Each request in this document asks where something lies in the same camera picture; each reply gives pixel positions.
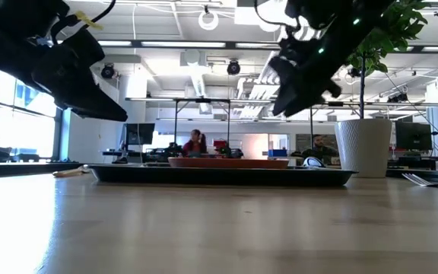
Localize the white ring lamp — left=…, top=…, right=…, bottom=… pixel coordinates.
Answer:
left=198, top=10, right=220, bottom=32

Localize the dark rectangular tray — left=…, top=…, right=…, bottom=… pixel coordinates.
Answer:
left=88, top=164, right=358, bottom=188

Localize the black metal frame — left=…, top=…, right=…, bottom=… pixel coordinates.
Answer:
left=173, top=97, right=232, bottom=146

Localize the black computer monitor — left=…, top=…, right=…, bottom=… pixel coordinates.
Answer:
left=395, top=121, right=433, bottom=151
left=124, top=123, right=156, bottom=146

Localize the white and black cup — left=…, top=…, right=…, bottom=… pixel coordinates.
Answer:
left=302, top=156, right=327, bottom=169

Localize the black table edge rail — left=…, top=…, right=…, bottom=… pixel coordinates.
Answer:
left=0, top=162, right=438, bottom=184

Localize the yellow cable tag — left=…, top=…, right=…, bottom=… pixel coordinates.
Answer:
left=75, top=11, right=104, bottom=31

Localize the fork with wooden handle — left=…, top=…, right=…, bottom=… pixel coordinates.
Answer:
left=401, top=173, right=438, bottom=188

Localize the person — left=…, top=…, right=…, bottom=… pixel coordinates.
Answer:
left=301, top=134, right=340, bottom=166
left=180, top=129, right=208, bottom=158

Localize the spoon with wooden handle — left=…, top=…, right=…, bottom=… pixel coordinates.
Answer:
left=52, top=165, right=91, bottom=179

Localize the green potted plant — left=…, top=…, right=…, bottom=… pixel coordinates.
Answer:
left=345, top=0, right=432, bottom=119

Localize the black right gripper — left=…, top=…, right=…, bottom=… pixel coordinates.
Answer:
left=268, top=22, right=361, bottom=118

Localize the white patterned plant pot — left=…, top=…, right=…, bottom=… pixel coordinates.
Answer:
left=334, top=118, right=393, bottom=179

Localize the black ceiling speaker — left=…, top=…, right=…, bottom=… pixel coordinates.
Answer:
left=226, top=59, right=242, bottom=76
left=100, top=63, right=116, bottom=80

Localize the orange plate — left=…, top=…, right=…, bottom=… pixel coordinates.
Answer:
left=167, top=156, right=290, bottom=170

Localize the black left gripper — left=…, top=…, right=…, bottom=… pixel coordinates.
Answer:
left=30, top=28, right=129, bottom=123

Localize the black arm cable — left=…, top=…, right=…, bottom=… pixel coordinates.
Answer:
left=49, top=0, right=117, bottom=46

